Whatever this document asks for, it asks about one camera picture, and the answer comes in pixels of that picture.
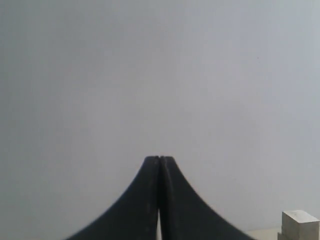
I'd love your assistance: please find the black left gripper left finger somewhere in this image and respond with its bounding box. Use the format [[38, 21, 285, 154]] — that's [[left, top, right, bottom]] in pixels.
[[68, 156, 160, 240]]

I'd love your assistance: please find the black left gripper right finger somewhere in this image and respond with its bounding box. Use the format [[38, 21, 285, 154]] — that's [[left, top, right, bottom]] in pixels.
[[158, 156, 252, 240]]

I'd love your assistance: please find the small pale wooden cube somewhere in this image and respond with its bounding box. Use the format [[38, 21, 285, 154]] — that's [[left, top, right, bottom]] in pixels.
[[281, 210, 320, 240]]

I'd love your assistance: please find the medium ridged wooden cube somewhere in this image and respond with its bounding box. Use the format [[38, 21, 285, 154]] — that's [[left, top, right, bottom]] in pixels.
[[277, 232, 288, 240]]

